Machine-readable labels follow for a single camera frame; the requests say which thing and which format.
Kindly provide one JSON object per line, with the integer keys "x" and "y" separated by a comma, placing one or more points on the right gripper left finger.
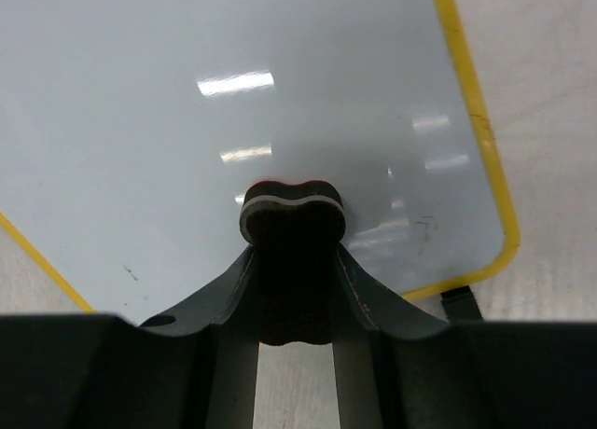
{"x": 222, "y": 319}

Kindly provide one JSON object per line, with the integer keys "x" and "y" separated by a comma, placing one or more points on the yellow framed whiteboard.
{"x": 131, "y": 130}

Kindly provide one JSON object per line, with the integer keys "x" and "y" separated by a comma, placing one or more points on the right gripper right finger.
{"x": 368, "y": 321}

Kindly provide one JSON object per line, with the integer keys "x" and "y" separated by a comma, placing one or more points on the black felt whiteboard eraser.
{"x": 295, "y": 230}

